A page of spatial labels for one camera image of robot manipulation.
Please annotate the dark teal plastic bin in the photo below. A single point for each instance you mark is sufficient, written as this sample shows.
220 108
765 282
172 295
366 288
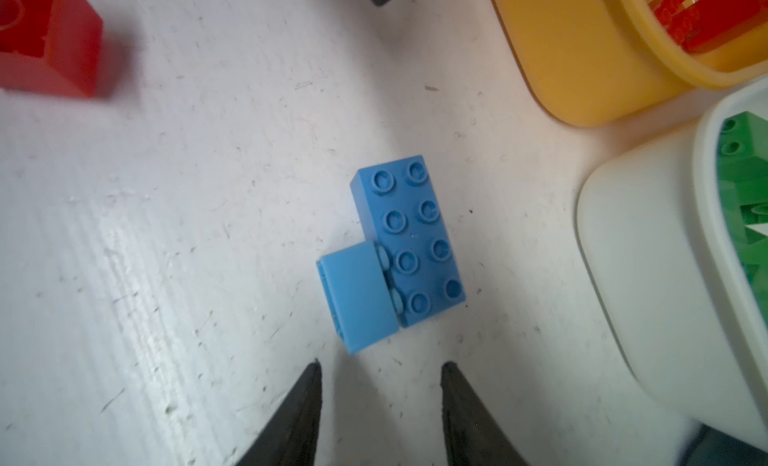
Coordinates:
711 447

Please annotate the white plastic bin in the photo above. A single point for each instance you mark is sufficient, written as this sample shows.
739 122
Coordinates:
653 235

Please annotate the red lego brick 2x4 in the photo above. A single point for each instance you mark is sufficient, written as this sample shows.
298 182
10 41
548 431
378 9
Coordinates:
701 26

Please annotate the green lego brick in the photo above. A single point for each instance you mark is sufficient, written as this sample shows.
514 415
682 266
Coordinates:
741 166

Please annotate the blue large lego cluster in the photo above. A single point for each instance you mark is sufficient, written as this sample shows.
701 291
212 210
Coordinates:
399 211

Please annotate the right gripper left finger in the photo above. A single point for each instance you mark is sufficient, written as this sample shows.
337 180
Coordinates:
290 437

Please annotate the small blue lego brick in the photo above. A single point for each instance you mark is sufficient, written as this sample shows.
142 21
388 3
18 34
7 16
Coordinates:
361 303

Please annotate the yellow plastic bin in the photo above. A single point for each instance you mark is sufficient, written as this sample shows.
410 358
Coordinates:
589 62

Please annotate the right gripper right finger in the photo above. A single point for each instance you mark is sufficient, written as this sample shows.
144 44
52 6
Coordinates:
472 436

